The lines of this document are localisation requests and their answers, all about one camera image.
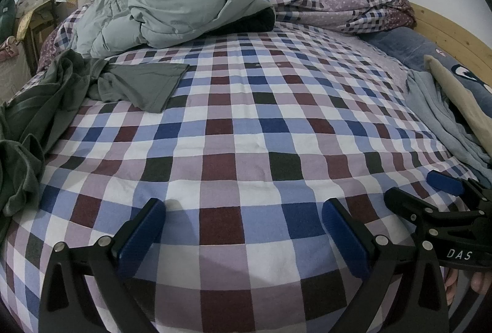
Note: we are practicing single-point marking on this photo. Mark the pink patterned cloth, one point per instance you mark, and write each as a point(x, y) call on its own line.
point(7, 48)

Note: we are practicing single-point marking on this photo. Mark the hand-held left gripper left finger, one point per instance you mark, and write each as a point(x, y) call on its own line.
point(140, 237)

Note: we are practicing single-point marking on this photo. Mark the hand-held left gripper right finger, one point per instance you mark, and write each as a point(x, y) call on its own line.
point(342, 237)

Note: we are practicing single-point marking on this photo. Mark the person's right hand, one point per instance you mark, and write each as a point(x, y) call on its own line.
point(449, 285)

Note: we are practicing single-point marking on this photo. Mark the purple checkered pillow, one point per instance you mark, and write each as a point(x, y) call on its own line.
point(57, 37)

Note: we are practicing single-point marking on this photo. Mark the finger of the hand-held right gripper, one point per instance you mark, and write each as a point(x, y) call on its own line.
point(403, 202)
point(446, 182)

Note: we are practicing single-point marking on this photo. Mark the blue printed pillow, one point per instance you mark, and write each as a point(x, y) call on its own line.
point(407, 44)

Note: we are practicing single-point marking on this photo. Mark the wooden bed frame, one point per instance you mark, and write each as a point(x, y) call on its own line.
point(453, 29)

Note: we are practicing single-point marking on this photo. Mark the grey-green t-shirt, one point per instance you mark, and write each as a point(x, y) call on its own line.
point(38, 114)

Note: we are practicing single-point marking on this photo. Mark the light blue garment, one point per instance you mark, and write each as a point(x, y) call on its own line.
point(434, 114)

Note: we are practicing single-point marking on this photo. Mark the beige garment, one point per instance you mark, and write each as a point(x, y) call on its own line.
point(457, 94)

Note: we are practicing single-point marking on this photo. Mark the white suitcase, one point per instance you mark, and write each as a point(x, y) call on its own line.
point(15, 75)

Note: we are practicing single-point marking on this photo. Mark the checkered bed sheet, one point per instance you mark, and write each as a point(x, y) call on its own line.
point(238, 133)

